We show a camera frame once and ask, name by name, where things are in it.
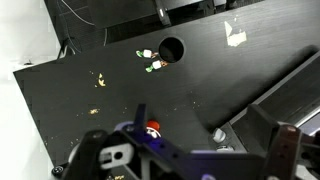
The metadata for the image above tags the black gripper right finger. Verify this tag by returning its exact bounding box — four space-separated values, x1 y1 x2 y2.
246 103 303 178

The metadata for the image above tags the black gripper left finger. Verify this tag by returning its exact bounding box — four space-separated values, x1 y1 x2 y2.
133 103 149 134

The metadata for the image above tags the red plastic cup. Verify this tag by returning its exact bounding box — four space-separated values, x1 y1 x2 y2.
145 119 163 139

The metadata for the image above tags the green white wrapped candy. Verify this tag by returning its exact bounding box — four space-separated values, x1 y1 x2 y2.
135 48 159 59
145 59 169 73

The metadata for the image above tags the grey toaster oven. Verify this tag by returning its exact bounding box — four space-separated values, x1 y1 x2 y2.
208 49 320 180

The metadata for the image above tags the beige torn tape scrap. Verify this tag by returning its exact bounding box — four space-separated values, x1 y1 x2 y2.
94 72 108 89
88 107 101 116

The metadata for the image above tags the large beige tape scrap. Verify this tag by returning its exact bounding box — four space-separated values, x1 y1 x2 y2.
223 20 248 48

